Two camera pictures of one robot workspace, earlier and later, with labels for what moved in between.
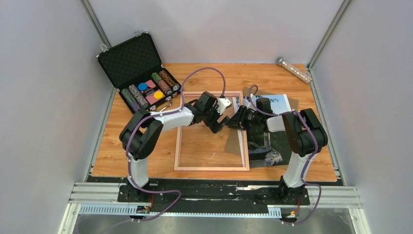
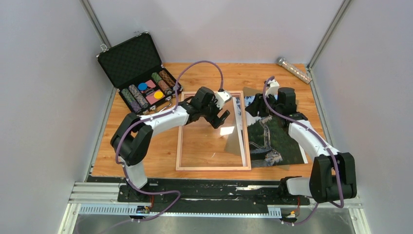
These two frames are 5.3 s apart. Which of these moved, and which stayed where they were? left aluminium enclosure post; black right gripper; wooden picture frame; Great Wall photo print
Moved: black right gripper
Stayed: left aluminium enclosure post; wooden picture frame; Great Wall photo print
